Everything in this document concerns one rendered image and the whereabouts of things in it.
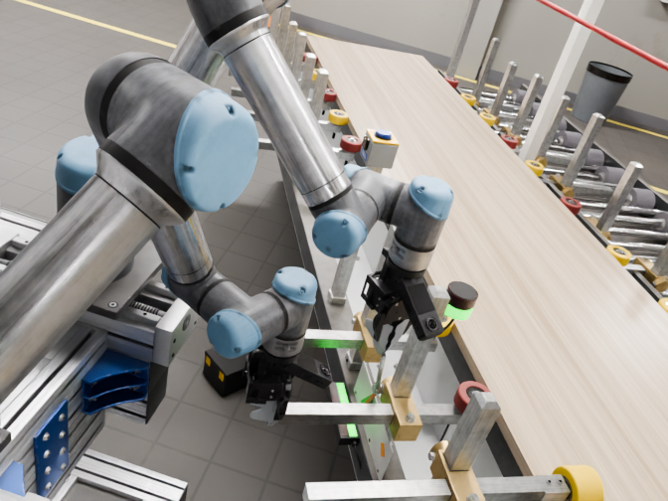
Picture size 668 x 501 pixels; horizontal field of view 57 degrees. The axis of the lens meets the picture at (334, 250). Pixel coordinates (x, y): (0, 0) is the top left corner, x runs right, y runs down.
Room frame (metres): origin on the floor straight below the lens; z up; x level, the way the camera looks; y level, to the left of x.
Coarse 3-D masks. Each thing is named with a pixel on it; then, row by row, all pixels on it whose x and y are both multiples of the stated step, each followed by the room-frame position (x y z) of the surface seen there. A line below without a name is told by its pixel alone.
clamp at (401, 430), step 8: (392, 376) 0.99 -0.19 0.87; (384, 384) 0.98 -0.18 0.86; (384, 392) 0.96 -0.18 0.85; (392, 392) 0.95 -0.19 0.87; (384, 400) 0.95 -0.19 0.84; (392, 400) 0.92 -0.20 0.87; (400, 400) 0.93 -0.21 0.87; (408, 400) 0.94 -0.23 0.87; (392, 408) 0.91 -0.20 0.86; (400, 408) 0.91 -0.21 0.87; (408, 408) 0.91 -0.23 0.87; (416, 408) 0.92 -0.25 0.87; (400, 416) 0.89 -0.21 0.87; (416, 416) 0.90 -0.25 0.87; (392, 424) 0.89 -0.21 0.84; (400, 424) 0.86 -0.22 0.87; (408, 424) 0.87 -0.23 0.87; (416, 424) 0.87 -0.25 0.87; (392, 432) 0.88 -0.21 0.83; (400, 432) 0.86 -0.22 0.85; (408, 432) 0.87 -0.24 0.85; (416, 432) 0.87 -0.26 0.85; (400, 440) 0.87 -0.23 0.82; (408, 440) 0.87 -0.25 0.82
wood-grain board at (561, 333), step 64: (320, 64) 3.03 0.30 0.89; (384, 64) 3.32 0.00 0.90; (384, 128) 2.36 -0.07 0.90; (448, 128) 2.57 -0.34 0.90; (512, 192) 2.08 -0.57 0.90; (448, 256) 1.50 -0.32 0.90; (512, 256) 1.60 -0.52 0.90; (576, 256) 1.71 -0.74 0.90; (512, 320) 1.28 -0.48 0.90; (576, 320) 1.35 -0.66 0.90; (640, 320) 1.44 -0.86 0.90; (512, 384) 1.04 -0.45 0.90; (576, 384) 1.09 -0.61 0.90; (640, 384) 1.16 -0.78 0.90; (512, 448) 0.87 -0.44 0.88; (576, 448) 0.89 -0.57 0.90; (640, 448) 0.94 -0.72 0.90
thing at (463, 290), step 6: (456, 282) 0.99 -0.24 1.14; (462, 282) 0.99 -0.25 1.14; (450, 288) 0.96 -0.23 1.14; (456, 288) 0.97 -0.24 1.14; (462, 288) 0.97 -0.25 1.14; (468, 288) 0.98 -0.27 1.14; (456, 294) 0.95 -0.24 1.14; (462, 294) 0.95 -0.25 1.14; (468, 294) 0.96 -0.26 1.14; (474, 294) 0.96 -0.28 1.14; (450, 324) 0.97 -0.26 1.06
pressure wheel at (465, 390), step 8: (464, 384) 0.99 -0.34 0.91; (472, 384) 0.99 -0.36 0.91; (480, 384) 1.00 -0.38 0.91; (456, 392) 0.97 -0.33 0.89; (464, 392) 0.96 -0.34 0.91; (472, 392) 0.97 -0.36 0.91; (480, 392) 0.98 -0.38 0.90; (488, 392) 0.98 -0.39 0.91; (456, 400) 0.95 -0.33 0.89; (464, 400) 0.94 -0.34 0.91; (456, 408) 0.95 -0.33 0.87; (464, 408) 0.93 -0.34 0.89
